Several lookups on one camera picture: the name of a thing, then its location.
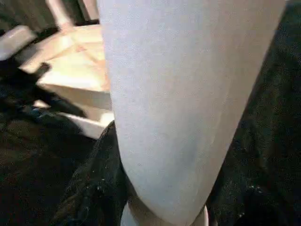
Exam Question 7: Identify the black mat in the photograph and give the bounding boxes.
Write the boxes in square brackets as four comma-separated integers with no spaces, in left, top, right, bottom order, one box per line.
[0,7,301,226]

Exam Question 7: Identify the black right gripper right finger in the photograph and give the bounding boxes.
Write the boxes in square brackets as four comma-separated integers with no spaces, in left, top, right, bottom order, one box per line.
[208,141,301,226]

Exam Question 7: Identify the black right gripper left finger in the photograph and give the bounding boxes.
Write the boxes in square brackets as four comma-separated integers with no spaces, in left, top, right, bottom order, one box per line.
[50,120,130,226]

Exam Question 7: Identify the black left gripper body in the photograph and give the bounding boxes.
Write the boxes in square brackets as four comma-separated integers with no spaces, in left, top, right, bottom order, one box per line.
[0,58,51,106]

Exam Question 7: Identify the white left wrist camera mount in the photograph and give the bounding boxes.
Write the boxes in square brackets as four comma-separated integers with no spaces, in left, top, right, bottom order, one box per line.
[0,25,37,61]

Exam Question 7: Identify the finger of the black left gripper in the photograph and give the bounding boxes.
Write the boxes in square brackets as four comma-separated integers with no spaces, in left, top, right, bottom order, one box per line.
[42,88,88,118]

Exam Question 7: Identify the white plastic table top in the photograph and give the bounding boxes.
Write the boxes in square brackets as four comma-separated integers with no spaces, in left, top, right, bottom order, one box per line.
[17,24,116,139]

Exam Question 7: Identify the grey-green curtain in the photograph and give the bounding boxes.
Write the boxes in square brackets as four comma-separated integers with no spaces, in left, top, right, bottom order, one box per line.
[0,0,51,31]

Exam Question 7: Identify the white plastic table leg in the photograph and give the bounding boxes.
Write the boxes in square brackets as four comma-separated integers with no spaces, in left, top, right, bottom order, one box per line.
[98,0,288,226]
[48,0,74,27]

